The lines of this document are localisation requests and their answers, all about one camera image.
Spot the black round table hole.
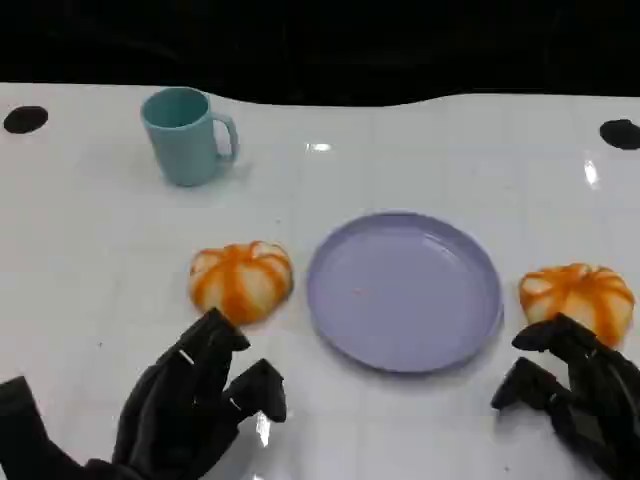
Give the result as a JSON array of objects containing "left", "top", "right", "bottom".
[
  {"left": 598, "top": 118, "right": 640, "bottom": 152},
  {"left": 3, "top": 105, "right": 50, "bottom": 135}
]

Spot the lilac plate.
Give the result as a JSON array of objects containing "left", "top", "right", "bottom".
[{"left": 306, "top": 211, "right": 505, "bottom": 375}]

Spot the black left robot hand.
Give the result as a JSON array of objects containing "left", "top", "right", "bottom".
[{"left": 111, "top": 306, "right": 289, "bottom": 480}]

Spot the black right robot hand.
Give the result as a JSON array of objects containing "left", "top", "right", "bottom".
[{"left": 490, "top": 312, "right": 640, "bottom": 480}]

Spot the pale green mug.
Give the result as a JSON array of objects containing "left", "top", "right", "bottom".
[{"left": 139, "top": 86, "right": 239, "bottom": 188}]

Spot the orange and white bread roll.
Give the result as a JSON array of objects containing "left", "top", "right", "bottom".
[
  {"left": 188, "top": 240, "right": 295, "bottom": 327},
  {"left": 518, "top": 262, "right": 636, "bottom": 350}
]

